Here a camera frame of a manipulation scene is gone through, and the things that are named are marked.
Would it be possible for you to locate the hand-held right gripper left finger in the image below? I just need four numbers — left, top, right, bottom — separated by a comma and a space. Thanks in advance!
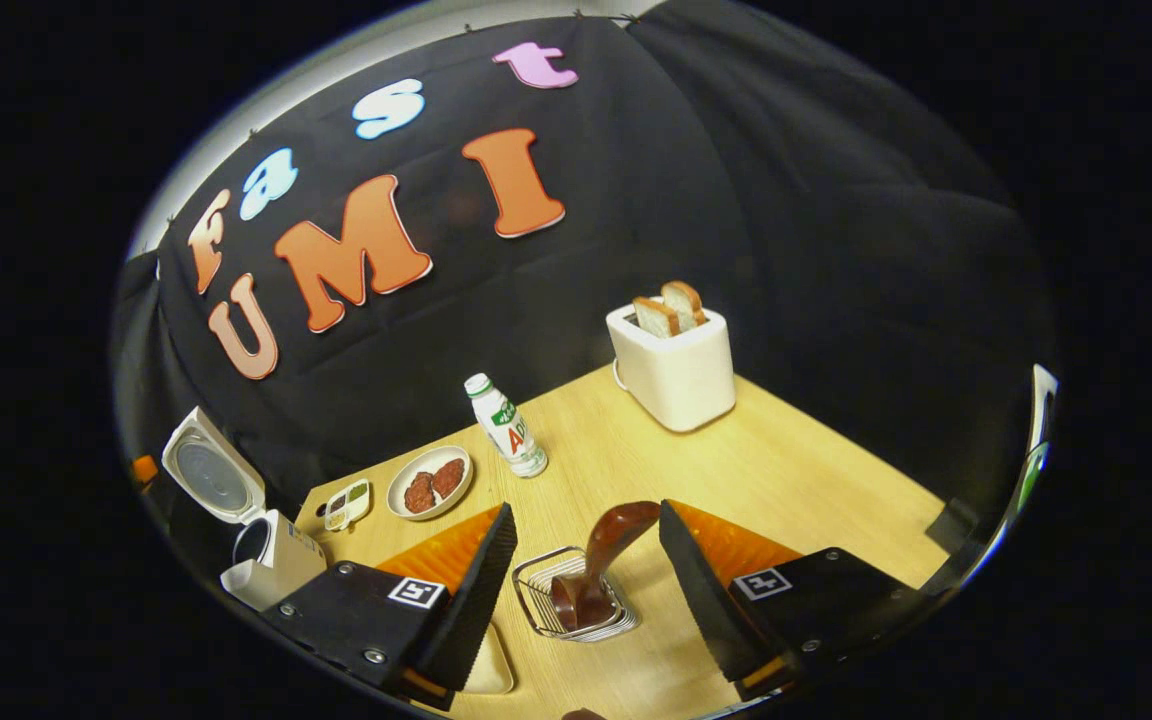
261, 502, 519, 711

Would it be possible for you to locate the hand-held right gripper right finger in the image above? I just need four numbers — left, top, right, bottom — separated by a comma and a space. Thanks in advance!
658, 499, 937, 701

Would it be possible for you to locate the tray of rice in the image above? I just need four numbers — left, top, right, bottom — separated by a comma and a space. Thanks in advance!
461, 620, 516, 696

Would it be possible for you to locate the metal wire chopstick holder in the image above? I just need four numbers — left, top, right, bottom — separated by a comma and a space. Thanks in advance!
513, 545, 639, 643

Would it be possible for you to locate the brown wooden spoon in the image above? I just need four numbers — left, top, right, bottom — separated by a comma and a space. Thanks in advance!
549, 501, 661, 631

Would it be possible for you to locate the white rice cooker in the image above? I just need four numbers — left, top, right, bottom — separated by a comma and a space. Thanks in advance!
161, 406, 329, 613

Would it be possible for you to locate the white round plate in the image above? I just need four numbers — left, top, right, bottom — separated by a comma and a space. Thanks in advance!
387, 445, 474, 522

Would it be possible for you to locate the white divided condiment dish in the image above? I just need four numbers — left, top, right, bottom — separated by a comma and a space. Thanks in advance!
323, 479, 373, 533

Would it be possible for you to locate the white drink bottle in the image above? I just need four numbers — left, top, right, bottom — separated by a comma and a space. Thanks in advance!
464, 373, 549, 479

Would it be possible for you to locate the white toaster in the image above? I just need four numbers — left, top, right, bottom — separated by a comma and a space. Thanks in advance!
606, 302, 737, 433

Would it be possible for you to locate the toast bread slice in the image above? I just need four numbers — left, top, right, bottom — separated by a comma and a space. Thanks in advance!
633, 296, 682, 339
660, 281, 708, 329

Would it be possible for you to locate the black backdrop cloth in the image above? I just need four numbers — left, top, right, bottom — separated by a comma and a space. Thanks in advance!
111, 0, 1057, 581

